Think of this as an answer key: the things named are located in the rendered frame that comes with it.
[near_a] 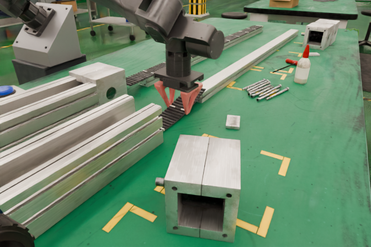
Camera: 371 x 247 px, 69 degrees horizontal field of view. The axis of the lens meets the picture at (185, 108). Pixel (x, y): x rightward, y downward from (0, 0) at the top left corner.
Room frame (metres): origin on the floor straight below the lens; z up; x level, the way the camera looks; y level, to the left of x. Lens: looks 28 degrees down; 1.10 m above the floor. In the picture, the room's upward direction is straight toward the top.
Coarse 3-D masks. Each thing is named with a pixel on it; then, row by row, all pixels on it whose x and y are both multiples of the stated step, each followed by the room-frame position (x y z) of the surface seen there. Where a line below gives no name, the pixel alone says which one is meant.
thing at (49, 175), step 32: (128, 96) 0.49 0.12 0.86; (64, 128) 0.37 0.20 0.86; (96, 128) 0.41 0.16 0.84; (128, 128) 0.38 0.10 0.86; (0, 160) 0.29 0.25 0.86; (32, 160) 0.31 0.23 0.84; (64, 160) 0.29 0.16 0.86; (96, 160) 0.32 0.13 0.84; (128, 160) 0.37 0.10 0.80; (0, 192) 0.23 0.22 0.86; (32, 192) 0.24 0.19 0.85; (64, 192) 0.27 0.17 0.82; (96, 192) 0.31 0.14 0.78; (32, 224) 0.23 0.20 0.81
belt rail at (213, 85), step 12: (288, 36) 1.27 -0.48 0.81; (264, 48) 1.07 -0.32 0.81; (276, 48) 1.13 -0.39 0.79; (240, 60) 0.91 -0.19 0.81; (252, 60) 0.91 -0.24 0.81; (228, 72) 0.79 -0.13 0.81; (240, 72) 0.84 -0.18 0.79; (204, 84) 0.69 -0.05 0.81; (216, 84) 0.70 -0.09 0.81; (204, 96) 0.65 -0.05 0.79
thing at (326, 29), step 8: (312, 24) 1.22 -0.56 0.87; (320, 24) 1.22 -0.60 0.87; (328, 24) 1.22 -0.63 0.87; (312, 32) 1.20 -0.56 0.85; (320, 32) 1.18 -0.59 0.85; (328, 32) 1.15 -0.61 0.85; (304, 40) 1.19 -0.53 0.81; (312, 40) 1.19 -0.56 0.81; (320, 40) 1.17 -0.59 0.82; (328, 40) 1.19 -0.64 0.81; (312, 48) 1.17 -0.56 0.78; (320, 48) 1.15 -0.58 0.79
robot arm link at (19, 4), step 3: (18, 0) 0.93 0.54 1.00; (21, 0) 0.94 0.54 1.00; (24, 0) 0.95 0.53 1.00; (27, 0) 0.96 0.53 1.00; (15, 3) 0.92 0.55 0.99; (18, 3) 0.93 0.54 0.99; (21, 3) 0.94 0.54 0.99; (24, 3) 0.95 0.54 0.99; (27, 3) 0.99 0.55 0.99; (18, 6) 0.93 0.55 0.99; (21, 6) 0.94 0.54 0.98; (24, 6) 0.96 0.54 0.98; (27, 6) 1.00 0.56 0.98; (21, 9) 0.94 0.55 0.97; (24, 9) 0.99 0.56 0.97
